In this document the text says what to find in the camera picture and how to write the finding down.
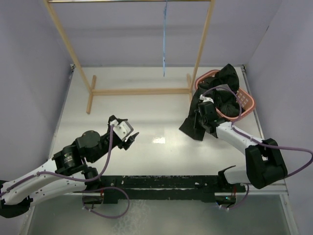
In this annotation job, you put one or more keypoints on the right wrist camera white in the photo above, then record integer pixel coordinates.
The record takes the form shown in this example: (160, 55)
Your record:
(204, 99)

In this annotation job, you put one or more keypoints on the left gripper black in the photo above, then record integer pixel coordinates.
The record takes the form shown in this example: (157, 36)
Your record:
(126, 144)

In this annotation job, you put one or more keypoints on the pink plastic basket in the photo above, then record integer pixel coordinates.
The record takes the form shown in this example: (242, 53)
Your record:
(247, 102)

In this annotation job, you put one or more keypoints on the light blue wire hanger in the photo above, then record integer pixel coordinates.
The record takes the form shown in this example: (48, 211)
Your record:
(164, 39)

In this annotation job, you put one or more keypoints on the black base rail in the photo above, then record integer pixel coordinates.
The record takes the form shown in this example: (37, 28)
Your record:
(197, 187)

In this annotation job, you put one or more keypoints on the wooden clothes rack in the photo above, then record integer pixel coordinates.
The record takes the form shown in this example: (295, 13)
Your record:
(116, 45)

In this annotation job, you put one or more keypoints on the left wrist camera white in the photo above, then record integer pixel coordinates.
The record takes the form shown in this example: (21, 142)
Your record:
(122, 128)

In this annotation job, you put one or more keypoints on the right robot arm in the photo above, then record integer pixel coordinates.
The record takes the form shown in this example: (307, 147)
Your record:
(264, 162)

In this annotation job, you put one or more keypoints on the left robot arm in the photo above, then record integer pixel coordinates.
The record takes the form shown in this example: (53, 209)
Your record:
(77, 167)

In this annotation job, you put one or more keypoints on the dark pinstriped shirt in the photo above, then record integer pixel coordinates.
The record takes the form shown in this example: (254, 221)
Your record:
(222, 89)

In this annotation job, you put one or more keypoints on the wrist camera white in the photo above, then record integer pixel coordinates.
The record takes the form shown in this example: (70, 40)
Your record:
(204, 99)
(122, 128)

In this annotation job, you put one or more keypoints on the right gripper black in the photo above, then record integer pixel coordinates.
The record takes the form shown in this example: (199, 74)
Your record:
(198, 113)

